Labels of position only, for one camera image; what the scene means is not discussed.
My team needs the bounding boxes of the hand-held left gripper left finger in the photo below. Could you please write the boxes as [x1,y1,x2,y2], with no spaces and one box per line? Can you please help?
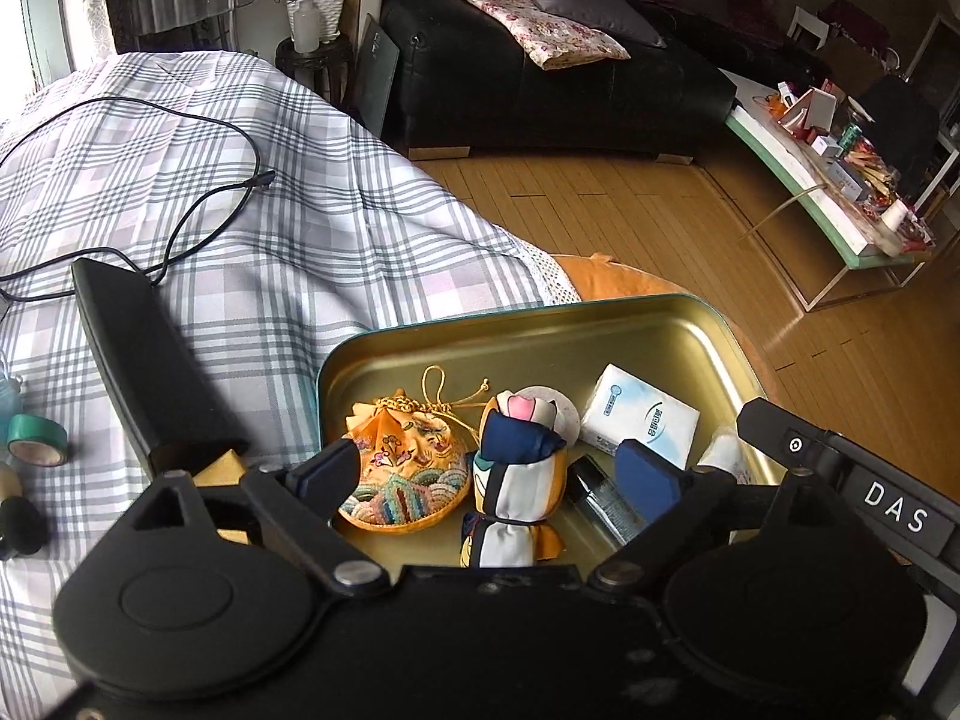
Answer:
[122,436,392,601]

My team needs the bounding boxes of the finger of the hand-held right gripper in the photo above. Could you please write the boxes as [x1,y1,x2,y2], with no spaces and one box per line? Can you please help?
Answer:
[736,397,850,479]

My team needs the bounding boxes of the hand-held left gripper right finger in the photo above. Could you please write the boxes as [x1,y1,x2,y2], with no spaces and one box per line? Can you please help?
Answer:
[589,438,856,595]

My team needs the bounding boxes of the black tube bottle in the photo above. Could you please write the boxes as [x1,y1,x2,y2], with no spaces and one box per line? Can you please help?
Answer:
[565,455,650,548]

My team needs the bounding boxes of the white gauze packet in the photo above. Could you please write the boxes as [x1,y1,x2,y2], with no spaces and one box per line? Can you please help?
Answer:
[697,424,760,486]

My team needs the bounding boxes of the white tissue packet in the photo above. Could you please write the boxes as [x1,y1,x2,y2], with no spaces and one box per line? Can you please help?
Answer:
[580,363,703,470]

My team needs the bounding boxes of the orange embroidered pouch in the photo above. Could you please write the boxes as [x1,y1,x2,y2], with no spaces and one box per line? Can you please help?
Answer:
[337,366,497,531]

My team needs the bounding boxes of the beige tape roll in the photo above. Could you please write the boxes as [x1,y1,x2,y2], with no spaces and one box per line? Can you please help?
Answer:
[517,384,581,452]

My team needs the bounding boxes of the colourful cloth bundle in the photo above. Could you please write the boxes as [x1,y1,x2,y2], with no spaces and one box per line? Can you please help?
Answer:
[458,388,568,570]

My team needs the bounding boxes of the gold tin tray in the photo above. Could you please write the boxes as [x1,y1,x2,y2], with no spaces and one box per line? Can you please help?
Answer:
[315,294,775,565]

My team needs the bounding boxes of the gold cardboard box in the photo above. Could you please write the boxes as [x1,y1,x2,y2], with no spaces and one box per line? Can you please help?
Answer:
[190,448,253,545]

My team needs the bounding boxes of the orange cushion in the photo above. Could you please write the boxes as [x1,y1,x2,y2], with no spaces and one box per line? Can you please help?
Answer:
[550,250,680,309]

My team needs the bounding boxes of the black box lid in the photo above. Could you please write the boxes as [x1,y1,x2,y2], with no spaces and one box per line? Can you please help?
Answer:
[70,258,253,478]

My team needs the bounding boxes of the grey plaid bed sheet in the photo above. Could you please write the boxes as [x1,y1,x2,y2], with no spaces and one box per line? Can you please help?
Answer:
[0,49,583,700]

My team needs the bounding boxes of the glass coffee table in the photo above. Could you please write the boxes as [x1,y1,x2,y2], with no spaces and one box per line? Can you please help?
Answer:
[723,81,940,314]

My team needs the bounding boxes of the green tape roll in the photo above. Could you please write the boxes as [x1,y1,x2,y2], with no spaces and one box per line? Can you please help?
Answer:
[7,413,73,467]

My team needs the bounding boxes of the black cylinder brush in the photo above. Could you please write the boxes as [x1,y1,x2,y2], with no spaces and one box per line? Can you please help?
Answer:
[0,496,48,563]

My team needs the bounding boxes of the black chair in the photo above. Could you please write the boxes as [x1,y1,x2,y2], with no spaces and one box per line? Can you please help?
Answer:
[853,73,940,197]

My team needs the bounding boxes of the dark leaning panel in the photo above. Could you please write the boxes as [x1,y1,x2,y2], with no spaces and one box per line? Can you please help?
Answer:
[352,13,399,140]

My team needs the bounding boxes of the black sofa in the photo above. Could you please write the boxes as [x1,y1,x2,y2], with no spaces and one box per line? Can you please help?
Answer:
[378,0,760,163]

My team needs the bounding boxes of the dark round plant stand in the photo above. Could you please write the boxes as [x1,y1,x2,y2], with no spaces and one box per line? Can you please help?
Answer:
[274,33,354,111]

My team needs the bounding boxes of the white chair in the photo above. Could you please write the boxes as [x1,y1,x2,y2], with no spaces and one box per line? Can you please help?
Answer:
[786,5,831,47]

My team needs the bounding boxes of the white plastic bottle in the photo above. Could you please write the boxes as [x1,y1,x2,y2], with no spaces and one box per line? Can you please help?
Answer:
[286,0,324,54]

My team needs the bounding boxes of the potted plant white pot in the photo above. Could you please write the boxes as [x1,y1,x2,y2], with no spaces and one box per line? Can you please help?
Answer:
[271,0,374,47]

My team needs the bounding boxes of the floral cushion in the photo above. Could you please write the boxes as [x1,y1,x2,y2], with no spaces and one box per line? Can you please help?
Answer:
[442,0,632,73]

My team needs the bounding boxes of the grey pillow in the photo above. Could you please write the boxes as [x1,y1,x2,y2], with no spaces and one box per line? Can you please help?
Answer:
[513,0,666,50]

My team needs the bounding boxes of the patterned curtain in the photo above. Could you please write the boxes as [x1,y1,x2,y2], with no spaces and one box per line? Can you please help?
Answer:
[55,0,115,70]

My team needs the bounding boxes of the black cable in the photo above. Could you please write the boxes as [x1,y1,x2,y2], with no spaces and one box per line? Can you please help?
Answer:
[0,89,275,305]

